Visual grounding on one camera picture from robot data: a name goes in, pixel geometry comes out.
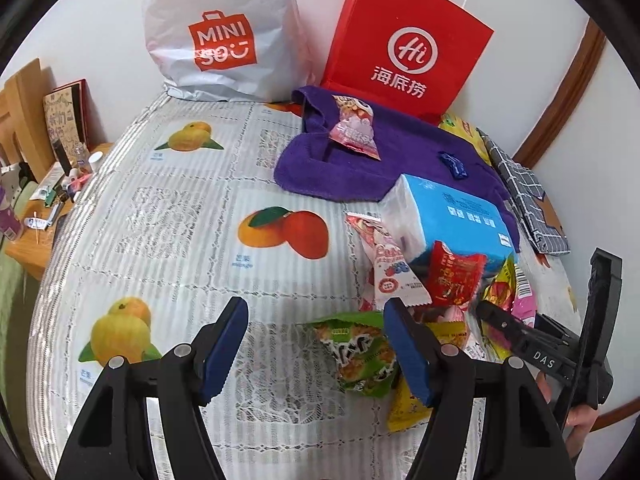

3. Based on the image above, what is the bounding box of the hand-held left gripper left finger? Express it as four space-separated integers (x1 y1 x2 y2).
55 297 249 480

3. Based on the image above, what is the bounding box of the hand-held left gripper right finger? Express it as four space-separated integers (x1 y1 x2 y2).
383 297 573 480

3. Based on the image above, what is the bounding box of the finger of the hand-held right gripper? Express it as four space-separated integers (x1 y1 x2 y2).
534 312 571 342
475 300 537 350

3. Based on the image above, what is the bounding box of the small pink snack packet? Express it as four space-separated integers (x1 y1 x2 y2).
510 292 539 322

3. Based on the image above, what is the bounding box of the yellow barcode snack packet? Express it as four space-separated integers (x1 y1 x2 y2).
482 255 536 311

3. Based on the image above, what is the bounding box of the green snack packet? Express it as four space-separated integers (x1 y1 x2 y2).
307 310 401 396

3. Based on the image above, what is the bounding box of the red candy packet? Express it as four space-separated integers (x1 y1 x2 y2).
425 241 488 308

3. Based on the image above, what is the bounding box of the pink bear snack packet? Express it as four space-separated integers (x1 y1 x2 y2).
357 237 433 313

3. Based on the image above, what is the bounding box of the person's right hand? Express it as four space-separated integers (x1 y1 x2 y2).
537 374 608 461

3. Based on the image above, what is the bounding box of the blue tissue pack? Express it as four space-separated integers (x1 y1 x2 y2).
380 174 516 268

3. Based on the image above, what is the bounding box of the dark checked cloth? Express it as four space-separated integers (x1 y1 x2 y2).
475 127 571 257

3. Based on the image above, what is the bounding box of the small blue candy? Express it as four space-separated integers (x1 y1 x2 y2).
439 150 468 179

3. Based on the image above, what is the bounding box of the purple towel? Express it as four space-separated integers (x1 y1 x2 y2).
274 85 521 253

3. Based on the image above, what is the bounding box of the large yellow snack bag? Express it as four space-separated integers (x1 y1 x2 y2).
439 114 493 166

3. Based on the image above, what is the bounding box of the wooden side table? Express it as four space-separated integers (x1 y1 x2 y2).
5 142 115 281

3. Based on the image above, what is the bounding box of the pink panda snack packet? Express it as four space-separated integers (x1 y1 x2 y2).
327 95 381 161

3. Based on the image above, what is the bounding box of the white tube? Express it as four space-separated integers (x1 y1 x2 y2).
37 165 66 206

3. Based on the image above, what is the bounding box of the purple cup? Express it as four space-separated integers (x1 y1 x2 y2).
0 185 25 241

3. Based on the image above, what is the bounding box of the doodle cover book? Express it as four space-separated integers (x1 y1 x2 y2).
42 79 92 171

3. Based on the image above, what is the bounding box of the red paper bag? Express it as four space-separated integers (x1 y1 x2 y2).
320 0 495 126

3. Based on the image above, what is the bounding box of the wooden chair back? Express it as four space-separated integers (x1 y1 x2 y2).
0 57 56 186

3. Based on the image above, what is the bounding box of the white plastic shopping bag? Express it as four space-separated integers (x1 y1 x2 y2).
142 0 308 103

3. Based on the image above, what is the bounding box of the brown wooden door frame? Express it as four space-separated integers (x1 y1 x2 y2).
514 17 632 431

